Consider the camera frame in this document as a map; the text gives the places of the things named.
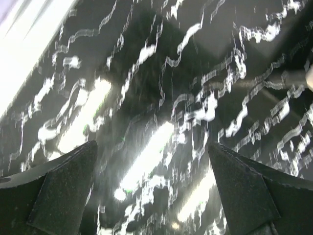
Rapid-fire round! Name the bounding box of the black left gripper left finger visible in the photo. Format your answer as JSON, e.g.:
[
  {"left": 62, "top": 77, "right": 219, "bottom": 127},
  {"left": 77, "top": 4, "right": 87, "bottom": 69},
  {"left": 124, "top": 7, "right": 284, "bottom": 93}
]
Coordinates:
[{"left": 0, "top": 141, "right": 98, "bottom": 235}]

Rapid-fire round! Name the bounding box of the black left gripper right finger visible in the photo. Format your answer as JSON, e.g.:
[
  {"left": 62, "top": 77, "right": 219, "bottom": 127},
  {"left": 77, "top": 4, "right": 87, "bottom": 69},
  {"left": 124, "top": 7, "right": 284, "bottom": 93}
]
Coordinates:
[{"left": 208, "top": 142, "right": 313, "bottom": 235}]

